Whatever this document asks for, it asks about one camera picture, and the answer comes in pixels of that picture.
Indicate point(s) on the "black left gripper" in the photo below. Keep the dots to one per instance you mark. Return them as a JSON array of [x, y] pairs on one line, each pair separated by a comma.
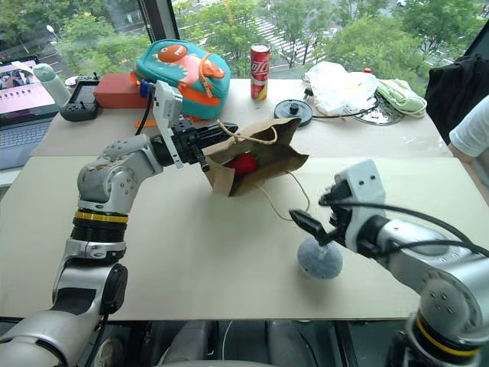
[[186, 147]]

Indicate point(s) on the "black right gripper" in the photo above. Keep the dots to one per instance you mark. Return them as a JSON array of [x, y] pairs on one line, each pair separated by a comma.
[[340, 221]]

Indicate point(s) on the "blue-grey round plush toy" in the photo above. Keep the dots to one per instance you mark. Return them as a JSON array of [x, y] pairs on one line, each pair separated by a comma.
[[320, 260]]

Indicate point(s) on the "brown paper bag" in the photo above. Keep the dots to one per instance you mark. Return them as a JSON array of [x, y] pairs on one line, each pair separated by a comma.
[[263, 160]]

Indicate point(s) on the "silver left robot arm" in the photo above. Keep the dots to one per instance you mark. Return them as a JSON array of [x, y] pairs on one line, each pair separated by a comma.
[[111, 179]]

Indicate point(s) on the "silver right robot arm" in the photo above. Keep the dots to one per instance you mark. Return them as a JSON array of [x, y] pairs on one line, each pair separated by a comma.
[[431, 267]]

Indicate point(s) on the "red plush toy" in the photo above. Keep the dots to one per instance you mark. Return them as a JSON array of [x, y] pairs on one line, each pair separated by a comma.
[[242, 163]]

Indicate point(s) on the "white plastic bag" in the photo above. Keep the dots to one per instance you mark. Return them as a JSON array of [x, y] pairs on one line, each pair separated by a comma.
[[340, 88]]

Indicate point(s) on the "orange flat piece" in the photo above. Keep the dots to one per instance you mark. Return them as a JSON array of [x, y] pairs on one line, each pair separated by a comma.
[[147, 123]]

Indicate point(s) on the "teal dinosaur backpack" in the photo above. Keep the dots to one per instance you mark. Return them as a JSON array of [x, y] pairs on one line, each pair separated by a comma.
[[183, 72]]

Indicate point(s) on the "red cola can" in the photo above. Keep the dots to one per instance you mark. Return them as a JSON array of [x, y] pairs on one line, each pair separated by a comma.
[[260, 72]]

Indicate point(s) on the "black round lid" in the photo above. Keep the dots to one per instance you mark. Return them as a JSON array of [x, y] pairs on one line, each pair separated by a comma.
[[292, 111]]

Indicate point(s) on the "orange-red box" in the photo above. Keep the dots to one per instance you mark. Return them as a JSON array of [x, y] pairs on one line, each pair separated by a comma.
[[118, 91]]

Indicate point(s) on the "clear glass plate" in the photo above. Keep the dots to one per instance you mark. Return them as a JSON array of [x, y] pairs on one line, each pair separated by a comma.
[[382, 114]]

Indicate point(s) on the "black handheld controller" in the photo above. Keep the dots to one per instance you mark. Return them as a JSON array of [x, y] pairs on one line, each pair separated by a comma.
[[81, 101]]

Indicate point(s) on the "light green cloth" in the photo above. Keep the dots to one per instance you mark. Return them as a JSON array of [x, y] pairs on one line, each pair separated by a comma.
[[401, 97]]

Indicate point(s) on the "pale green water bottle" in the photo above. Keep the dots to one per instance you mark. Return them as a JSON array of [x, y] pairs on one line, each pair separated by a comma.
[[53, 84]]

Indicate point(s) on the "person in white shirt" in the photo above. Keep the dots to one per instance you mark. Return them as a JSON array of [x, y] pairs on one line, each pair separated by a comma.
[[471, 134]]

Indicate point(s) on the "black jacket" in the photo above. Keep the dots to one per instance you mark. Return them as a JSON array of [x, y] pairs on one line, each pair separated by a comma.
[[454, 88]]

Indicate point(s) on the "grey laptop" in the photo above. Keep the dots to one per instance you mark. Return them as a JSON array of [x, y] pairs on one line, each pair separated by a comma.
[[23, 114]]

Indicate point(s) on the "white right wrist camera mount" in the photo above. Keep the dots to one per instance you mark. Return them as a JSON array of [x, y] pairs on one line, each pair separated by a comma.
[[363, 183]]

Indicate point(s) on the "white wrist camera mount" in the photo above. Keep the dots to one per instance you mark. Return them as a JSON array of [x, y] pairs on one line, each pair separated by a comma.
[[363, 183], [167, 103]]

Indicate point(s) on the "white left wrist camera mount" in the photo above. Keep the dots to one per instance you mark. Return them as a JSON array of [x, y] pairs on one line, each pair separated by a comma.
[[167, 103]]

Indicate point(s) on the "black window frame post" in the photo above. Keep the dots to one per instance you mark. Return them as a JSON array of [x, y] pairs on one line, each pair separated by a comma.
[[158, 30]]

